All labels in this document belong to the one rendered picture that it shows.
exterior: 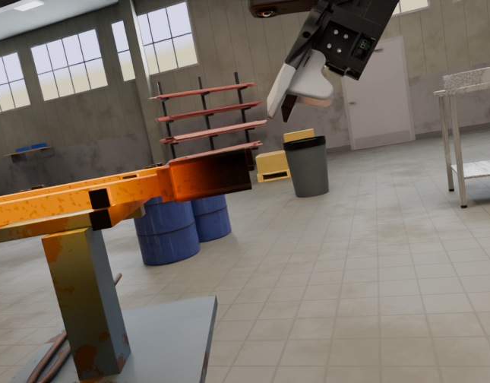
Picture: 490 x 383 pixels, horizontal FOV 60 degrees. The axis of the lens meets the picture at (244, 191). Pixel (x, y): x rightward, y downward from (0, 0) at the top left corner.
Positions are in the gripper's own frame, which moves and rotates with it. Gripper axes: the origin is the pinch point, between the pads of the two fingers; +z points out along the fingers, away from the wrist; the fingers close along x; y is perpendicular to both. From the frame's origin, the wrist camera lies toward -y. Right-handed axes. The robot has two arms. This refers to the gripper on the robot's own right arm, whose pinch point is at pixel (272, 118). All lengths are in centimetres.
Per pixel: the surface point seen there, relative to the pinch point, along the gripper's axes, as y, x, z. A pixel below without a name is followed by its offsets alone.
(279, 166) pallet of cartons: -44, 648, 81
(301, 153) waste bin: -13, 447, 33
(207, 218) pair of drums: -58, 312, 114
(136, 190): -8.2, -11.1, 12.5
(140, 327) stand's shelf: -6.7, 12.2, 42.1
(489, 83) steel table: 94, 302, -85
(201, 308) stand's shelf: 0.9, 17.5, 36.2
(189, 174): -4.2, -9.3, 8.8
